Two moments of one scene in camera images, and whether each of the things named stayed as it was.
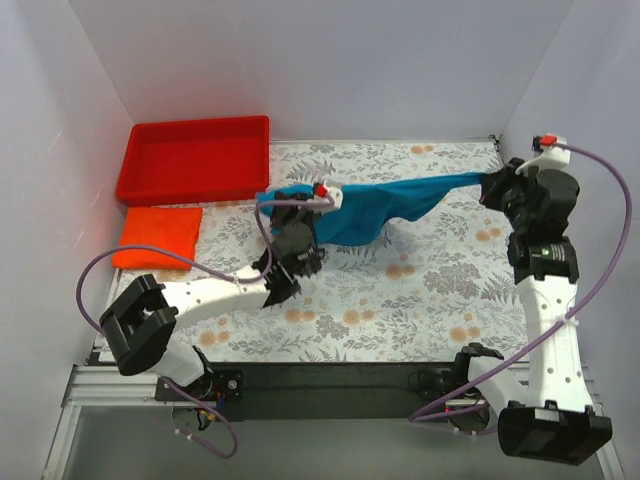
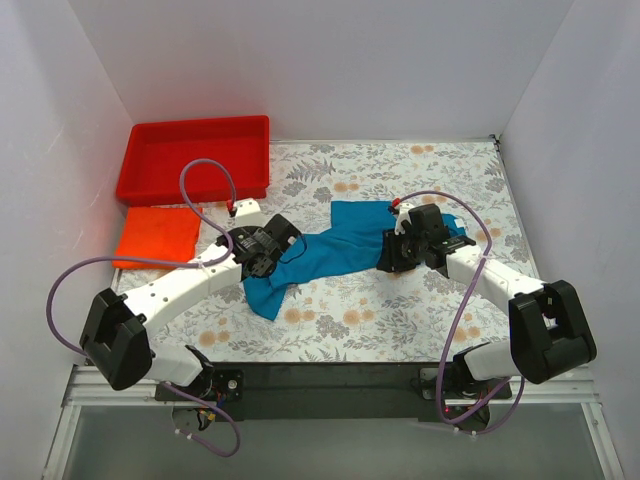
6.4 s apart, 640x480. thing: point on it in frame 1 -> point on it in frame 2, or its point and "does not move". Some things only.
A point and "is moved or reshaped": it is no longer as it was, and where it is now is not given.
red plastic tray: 196,159 does not move
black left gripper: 285,213 -> 261,266
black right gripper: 498,185 -> 392,253
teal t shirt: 366,208 is moved or reshaped
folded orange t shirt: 173,230 does not move
